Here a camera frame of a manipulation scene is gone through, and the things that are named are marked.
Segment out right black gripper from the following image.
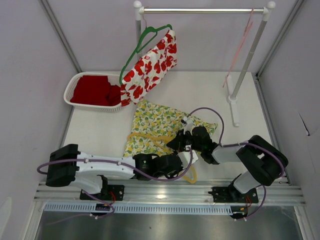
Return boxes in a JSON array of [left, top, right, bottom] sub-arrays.
[[167, 128, 204, 152]]

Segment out yellow hanger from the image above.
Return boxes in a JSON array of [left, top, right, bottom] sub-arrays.
[[127, 132, 197, 184]]

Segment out lemon print cloth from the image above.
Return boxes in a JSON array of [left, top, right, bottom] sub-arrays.
[[122, 99, 219, 158]]

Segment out red poppy floral skirt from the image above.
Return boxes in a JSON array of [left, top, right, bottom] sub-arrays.
[[119, 29, 178, 107]]

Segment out green hanger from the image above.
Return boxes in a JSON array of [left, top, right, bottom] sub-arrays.
[[119, 11, 173, 86]]

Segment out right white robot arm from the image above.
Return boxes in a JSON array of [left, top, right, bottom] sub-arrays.
[[166, 126, 289, 203]]

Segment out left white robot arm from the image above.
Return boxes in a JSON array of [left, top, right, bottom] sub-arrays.
[[45, 144, 183, 200]]

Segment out pink hanger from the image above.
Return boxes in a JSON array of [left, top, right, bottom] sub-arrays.
[[222, 8, 255, 88]]

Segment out white perforated plastic basket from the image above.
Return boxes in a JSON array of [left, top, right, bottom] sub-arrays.
[[63, 72, 122, 113]]

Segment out red folded cloth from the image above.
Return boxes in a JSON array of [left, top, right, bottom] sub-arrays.
[[70, 75, 121, 107]]

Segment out white clothes rack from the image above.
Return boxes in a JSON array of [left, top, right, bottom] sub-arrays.
[[133, 0, 276, 127]]

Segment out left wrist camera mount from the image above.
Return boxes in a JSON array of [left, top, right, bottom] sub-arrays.
[[177, 150, 199, 168]]

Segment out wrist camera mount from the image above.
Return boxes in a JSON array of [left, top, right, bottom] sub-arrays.
[[177, 150, 199, 168], [181, 116, 194, 135]]

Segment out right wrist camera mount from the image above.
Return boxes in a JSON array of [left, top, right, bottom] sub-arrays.
[[181, 116, 194, 135]]

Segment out aluminium mounting rail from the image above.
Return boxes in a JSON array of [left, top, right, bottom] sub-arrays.
[[33, 178, 306, 206]]

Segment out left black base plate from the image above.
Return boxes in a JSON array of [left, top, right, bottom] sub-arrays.
[[92, 184, 125, 201]]

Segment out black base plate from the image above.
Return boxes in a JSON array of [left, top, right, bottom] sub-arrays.
[[208, 186, 259, 204], [92, 184, 125, 201]]

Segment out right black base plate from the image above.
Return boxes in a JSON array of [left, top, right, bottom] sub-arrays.
[[208, 186, 259, 204]]

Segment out white slotted cable duct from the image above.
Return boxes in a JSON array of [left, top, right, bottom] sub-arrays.
[[44, 201, 233, 216]]

